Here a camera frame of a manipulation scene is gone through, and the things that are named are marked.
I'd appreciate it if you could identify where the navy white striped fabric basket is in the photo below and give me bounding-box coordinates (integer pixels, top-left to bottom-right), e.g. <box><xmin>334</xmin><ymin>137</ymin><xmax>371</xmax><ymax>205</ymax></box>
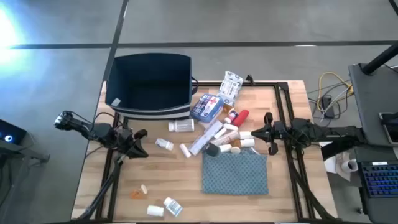
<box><xmin>104</xmin><ymin>52</ymin><xmax>199</xmax><ymax>121</ymax></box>

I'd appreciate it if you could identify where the grey desk top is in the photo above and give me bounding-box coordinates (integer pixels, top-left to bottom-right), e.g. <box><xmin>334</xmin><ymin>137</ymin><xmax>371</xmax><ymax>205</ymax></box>
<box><xmin>348</xmin><ymin>63</ymin><xmax>398</xmax><ymax>147</ymax></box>

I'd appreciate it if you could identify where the small red-labelled white-capped bottle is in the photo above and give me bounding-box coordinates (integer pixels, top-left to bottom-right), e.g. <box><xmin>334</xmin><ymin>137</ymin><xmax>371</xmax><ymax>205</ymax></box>
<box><xmin>224</xmin><ymin>110</ymin><xmax>239</xmax><ymax>124</ymax></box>

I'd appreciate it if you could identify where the grey side stand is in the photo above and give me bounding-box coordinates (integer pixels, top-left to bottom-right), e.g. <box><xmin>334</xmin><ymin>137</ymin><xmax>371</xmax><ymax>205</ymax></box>
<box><xmin>0</xmin><ymin>141</ymin><xmax>50</xmax><ymax>224</ymax></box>

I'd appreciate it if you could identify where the white printed gauze package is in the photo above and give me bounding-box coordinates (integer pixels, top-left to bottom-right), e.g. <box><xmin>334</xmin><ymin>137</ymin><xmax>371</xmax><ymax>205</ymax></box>
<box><xmin>216</xmin><ymin>70</ymin><xmax>244</xmax><ymax>106</ymax></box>

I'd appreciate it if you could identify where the plain white pill bottle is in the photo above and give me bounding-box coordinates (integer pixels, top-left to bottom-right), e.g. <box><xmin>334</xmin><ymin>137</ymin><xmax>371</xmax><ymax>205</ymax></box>
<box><xmin>146</xmin><ymin>205</ymin><xmax>165</xmax><ymax>217</ymax></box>

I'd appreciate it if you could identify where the white bottle blue label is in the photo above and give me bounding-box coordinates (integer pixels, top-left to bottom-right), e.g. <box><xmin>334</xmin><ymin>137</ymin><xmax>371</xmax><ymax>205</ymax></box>
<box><xmin>162</xmin><ymin>196</ymin><xmax>183</xmax><ymax>217</ymax></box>

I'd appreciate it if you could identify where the pinkish clear tube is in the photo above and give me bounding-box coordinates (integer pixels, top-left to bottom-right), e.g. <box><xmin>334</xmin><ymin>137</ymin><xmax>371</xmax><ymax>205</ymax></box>
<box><xmin>210</xmin><ymin>130</ymin><xmax>241</xmax><ymax>147</ymax></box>

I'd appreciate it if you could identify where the black device blue light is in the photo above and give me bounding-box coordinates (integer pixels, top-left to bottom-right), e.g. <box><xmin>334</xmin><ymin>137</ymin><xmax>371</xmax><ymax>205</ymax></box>
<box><xmin>0</xmin><ymin>119</ymin><xmax>27</xmax><ymax>146</ymax></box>

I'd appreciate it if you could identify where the backlit black keyboard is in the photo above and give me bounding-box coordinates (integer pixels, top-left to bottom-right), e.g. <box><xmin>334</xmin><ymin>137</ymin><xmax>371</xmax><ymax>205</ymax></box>
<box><xmin>359</xmin><ymin>161</ymin><xmax>398</xmax><ymax>199</ymax></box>

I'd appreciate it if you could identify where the black metal table frame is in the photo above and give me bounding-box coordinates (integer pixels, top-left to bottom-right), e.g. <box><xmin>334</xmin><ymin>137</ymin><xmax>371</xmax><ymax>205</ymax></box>
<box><xmin>74</xmin><ymin>80</ymin><xmax>341</xmax><ymax>224</ymax></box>

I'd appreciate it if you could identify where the red bandage roll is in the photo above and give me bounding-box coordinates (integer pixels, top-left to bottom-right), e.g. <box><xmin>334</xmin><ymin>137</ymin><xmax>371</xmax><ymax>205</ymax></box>
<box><xmin>232</xmin><ymin>109</ymin><xmax>250</xmax><ymax>128</ymax></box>

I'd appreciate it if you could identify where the black tablet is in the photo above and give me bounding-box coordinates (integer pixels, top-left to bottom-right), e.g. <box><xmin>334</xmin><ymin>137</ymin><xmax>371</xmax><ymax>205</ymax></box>
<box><xmin>378</xmin><ymin>111</ymin><xmax>398</xmax><ymax>146</ymax></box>

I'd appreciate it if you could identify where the dark green white-capped bottle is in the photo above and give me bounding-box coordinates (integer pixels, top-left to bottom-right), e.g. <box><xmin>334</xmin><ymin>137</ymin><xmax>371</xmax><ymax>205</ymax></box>
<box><xmin>205</xmin><ymin>142</ymin><xmax>233</xmax><ymax>157</ymax></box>

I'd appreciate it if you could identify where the white paper napkin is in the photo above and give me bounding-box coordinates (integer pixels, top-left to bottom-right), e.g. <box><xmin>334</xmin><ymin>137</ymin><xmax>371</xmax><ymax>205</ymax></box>
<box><xmin>323</xmin><ymin>151</ymin><xmax>352</xmax><ymax>182</ymax></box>

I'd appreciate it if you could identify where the orange bottle white cap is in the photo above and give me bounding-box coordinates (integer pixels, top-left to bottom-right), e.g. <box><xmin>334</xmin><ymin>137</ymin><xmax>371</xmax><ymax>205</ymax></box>
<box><xmin>231</xmin><ymin>138</ymin><xmax>256</xmax><ymax>149</ymax></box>

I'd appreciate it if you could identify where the white mug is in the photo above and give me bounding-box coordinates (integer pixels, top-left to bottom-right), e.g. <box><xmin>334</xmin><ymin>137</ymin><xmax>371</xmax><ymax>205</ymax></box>
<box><xmin>340</xmin><ymin>158</ymin><xmax>359</xmax><ymax>174</ymax></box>

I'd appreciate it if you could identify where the blue snowflake patterned cloth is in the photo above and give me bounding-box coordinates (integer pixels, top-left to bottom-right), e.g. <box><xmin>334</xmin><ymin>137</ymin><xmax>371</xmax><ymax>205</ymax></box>
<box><xmin>201</xmin><ymin>148</ymin><xmax>269</xmax><ymax>196</ymax></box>

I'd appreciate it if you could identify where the white tube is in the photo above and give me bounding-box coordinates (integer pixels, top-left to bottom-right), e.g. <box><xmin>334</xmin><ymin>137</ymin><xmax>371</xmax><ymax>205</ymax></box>
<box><xmin>213</xmin><ymin>127</ymin><xmax>228</xmax><ymax>139</ymax></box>

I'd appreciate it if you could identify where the black power adapter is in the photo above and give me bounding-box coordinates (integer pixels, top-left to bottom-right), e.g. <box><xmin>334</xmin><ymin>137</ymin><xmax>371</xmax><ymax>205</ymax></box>
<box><xmin>321</xmin><ymin>95</ymin><xmax>335</xmax><ymax>119</ymax></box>

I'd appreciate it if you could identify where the small white pill bottle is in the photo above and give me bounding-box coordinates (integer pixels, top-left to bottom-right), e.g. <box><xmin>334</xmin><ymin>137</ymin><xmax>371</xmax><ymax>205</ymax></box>
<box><xmin>155</xmin><ymin>138</ymin><xmax>175</xmax><ymax>151</ymax></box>

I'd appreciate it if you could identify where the black pole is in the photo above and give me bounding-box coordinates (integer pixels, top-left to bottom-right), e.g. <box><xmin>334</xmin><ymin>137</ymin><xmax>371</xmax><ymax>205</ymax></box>
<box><xmin>361</xmin><ymin>42</ymin><xmax>398</xmax><ymax>76</ymax></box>

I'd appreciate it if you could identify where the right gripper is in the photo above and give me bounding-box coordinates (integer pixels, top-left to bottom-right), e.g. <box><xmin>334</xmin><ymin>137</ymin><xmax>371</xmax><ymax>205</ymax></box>
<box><xmin>251</xmin><ymin>111</ymin><xmax>292</xmax><ymax>156</ymax></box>

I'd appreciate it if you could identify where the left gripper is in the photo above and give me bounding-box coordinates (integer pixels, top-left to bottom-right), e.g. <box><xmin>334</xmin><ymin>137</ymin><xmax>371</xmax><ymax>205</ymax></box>
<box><xmin>116</xmin><ymin>128</ymin><xmax>149</xmax><ymax>164</ymax></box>

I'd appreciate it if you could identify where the orange vial white cap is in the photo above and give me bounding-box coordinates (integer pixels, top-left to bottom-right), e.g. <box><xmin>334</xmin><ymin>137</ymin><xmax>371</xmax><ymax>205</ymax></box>
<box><xmin>129</xmin><ymin>184</ymin><xmax>149</xmax><ymax>200</ymax></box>

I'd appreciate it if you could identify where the yellow cable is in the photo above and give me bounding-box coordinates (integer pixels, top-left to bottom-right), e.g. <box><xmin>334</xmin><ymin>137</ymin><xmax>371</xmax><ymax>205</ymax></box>
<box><xmin>316</xmin><ymin>71</ymin><xmax>354</xmax><ymax>113</ymax></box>

